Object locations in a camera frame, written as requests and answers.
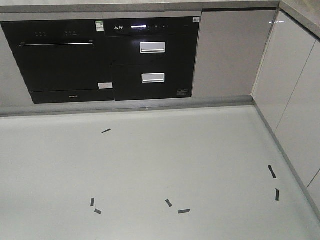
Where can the black disinfection cabinet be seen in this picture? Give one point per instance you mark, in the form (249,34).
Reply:
(152,58)

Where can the grey cabinet door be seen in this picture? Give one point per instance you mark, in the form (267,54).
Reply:
(229,51)

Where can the white side cabinet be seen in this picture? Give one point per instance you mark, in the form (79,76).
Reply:
(287,93)

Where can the black floor tape strip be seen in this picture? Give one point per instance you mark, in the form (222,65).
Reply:
(277,194)

